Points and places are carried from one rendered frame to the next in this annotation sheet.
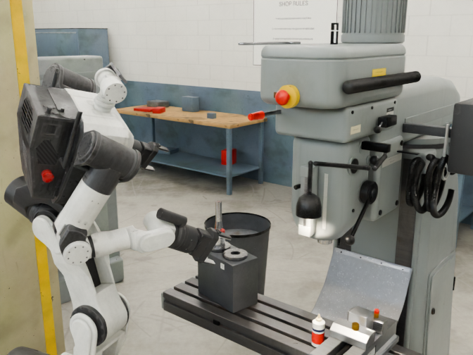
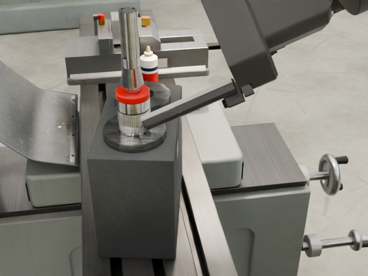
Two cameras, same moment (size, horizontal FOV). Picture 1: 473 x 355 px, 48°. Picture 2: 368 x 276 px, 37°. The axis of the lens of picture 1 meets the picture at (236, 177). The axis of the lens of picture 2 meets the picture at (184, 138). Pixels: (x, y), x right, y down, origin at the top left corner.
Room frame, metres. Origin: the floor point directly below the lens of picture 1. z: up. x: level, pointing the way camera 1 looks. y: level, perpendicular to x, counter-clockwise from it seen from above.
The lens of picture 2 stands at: (2.33, 0.55, 1.56)
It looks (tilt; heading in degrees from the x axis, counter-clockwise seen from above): 33 degrees down; 222
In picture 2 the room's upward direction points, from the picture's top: straight up
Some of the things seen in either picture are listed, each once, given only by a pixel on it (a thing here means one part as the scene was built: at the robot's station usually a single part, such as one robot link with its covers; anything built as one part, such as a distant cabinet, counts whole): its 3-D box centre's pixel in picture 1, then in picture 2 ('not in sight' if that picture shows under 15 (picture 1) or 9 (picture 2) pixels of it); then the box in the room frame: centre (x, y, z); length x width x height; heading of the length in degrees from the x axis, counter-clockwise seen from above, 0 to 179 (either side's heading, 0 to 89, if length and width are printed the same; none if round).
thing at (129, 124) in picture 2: (218, 238); (133, 111); (1.89, 0.07, 1.17); 0.05 x 0.05 x 0.05
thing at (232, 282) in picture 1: (226, 273); (142, 164); (1.85, 0.04, 1.04); 0.22 x 0.12 x 0.20; 39
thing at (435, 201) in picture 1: (421, 183); not in sight; (1.66, -0.60, 1.45); 0.18 x 0.16 x 0.21; 141
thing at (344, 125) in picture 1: (338, 115); not in sight; (1.61, -0.31, 1.68); 0.34 x 0.24 x 0.10; 141
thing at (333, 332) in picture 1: (352, 333); (145, 33); (1.45, -0.35, 1.03); 0.12 x 0.06 x 0.04; 50
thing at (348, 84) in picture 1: (384, 81); not in sight; (1.51, -0.42, 1.79); 0.45 x 0.04 x 0.04; 141
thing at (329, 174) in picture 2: not in sight; (316, 176); (1.19, 0.03, 0.64); 0.16 x 0.12 x 0.12; 141
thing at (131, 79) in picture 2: (218, 215); (130, 51); (1.89, 0.07, 1.26); 0.03 x 0.03 x 0.11
